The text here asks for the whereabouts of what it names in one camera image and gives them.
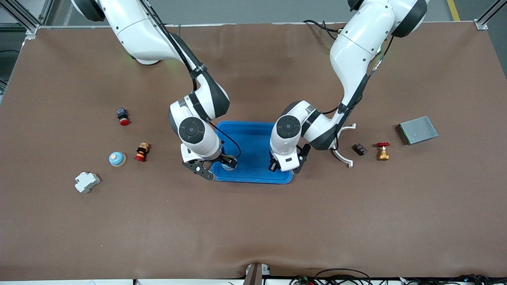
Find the black cable bundle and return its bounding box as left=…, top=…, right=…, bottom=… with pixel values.
left=404, top=274, right=507, bottom=285

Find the black left base cable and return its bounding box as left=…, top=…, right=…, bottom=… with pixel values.
left=303, top=19, right=337, bottom=32

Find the blue plastic tray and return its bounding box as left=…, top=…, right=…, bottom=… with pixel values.
left=210, top=121, right=294, bottom=184

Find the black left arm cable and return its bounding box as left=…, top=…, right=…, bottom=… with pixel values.
left=323, top=34, right=396, bottom=151

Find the red yellow push button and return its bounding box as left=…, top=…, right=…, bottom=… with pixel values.
left=134, top=142, right=150, bottom=162

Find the aluminium frame post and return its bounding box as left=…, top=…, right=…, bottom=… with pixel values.
left=473, top=0, right=507, bottom=30
left=0, top=0, right=54, bottom=40

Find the grey metal power supply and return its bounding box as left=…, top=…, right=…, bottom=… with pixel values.
left=395, top=116, right=439, bottom=146

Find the black looped cable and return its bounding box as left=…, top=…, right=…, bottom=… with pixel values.
left=315, top=268, right=373, bottom=285

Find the grey metal camera bracket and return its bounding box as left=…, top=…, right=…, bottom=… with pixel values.
left=244, top=262, right=271, bottom=285

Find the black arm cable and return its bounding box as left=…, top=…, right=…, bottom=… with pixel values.
left=323, top=34, right=396, bottom=151
left=139, top=0, right=242, bottom=159

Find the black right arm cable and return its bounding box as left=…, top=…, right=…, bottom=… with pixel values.
left=139, top=0, right=242, bottom=159

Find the brown table cover mat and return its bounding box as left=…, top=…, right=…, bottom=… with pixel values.
left=0, top=22, right=507, bottom=281

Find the white circuit breaker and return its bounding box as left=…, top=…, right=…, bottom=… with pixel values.
left=74, top=171, right=101, bottom=194

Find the white curved pipe clamp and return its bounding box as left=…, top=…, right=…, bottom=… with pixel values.
left=331, top=123, right=356, bottom=168

